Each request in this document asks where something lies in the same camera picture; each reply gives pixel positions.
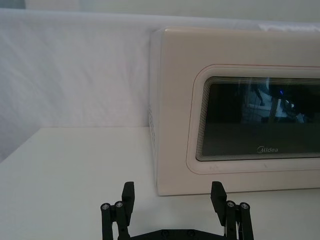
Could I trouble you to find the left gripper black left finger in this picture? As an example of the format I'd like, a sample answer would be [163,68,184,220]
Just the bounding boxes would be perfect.
[100,181,136,240]

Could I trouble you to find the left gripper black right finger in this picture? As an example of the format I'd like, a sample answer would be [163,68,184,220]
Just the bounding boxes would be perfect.
[210,181,255,240]

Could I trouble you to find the white table cloth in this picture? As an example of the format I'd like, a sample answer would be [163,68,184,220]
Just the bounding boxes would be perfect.
[0,127,320,240]

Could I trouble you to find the cream microwave oven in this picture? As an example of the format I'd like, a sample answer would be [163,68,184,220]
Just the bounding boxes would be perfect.
[149,26,320,197]

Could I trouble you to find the white curtain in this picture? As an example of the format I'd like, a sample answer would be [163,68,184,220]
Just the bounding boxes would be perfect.
[0,0,320,165]

